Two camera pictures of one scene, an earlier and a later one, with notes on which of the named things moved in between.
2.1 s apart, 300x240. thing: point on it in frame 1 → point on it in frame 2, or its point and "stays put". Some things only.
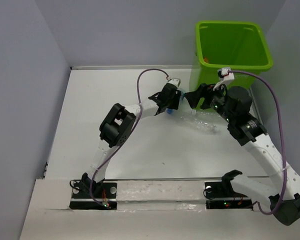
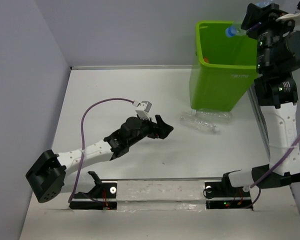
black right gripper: (205, 90) → (253, 14)
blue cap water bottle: (171, 111) → (232, 31)
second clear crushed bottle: (211, 116) stays put
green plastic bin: (241, 46) stays put
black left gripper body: (172, 103) → (146, 130)
